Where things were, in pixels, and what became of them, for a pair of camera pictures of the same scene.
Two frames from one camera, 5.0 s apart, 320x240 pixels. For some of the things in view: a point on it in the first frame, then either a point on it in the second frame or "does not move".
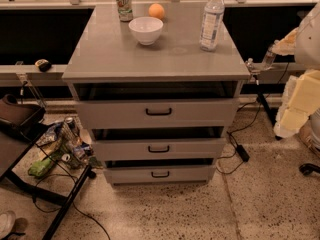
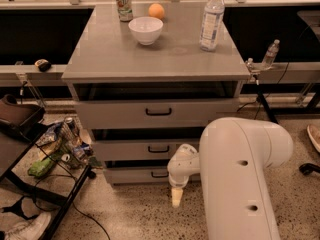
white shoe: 7,223 -> 29,229
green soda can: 124,1 does not move
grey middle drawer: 159,149 does not move
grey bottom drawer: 159,175 does not move
